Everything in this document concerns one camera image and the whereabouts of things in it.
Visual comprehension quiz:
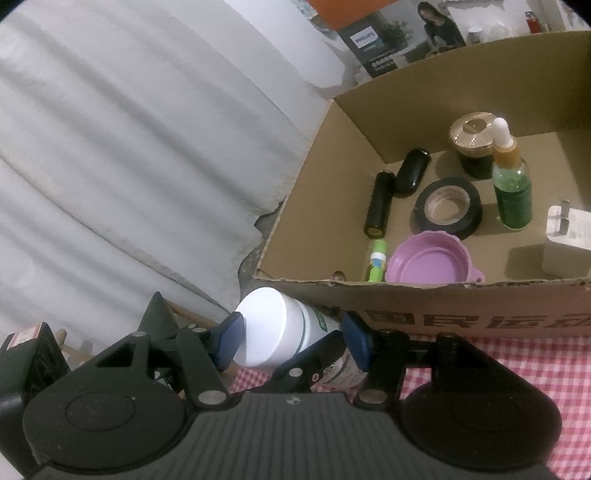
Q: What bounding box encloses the dark jar with gold lid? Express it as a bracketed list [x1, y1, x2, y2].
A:
[450, 112, 499, 181]

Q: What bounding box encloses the brown cardboard box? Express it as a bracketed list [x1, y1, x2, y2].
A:
[252, 30, 591, 340]

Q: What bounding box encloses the white pill bottle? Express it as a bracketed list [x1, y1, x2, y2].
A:
[231, 287, 370, 388]

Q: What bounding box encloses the appliance box with orange flap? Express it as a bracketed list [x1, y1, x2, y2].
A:
[307, 0, 467, 79]

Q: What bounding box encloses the white curtain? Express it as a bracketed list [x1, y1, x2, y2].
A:
[0, 0, 347, 333]

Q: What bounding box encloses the green glue stick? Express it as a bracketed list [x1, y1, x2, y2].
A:
[366, 239, 387, 283]

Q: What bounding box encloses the black key fob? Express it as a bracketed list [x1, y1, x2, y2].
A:
[393, 148, 432, 195]

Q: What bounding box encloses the black tape roll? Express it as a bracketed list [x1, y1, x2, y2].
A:
[413, 176, 483, 238]

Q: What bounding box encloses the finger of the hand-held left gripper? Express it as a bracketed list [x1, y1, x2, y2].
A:
[137, 291, 181, 347]
[272, 331, 347, 394]

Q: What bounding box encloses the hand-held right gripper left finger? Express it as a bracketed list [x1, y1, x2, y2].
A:
[88, 311, 245, 409]

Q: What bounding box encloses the purple plastic bowl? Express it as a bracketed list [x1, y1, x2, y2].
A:
[384, 231, 486, 284]

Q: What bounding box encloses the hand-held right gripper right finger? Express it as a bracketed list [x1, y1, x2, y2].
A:
[341, 311, 497, 409]

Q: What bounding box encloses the white charger plug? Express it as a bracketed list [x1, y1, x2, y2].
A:
[541, 198, 591, 278]

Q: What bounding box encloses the pink checkered tablecloth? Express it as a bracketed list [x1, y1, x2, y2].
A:
[226, 335, 591, 480]

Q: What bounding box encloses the black cylindrical tube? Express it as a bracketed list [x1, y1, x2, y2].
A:
[365, 171, 395, 238]

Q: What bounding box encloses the green dropper bottle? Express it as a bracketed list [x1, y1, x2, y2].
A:
[490, 117, 534, 232]

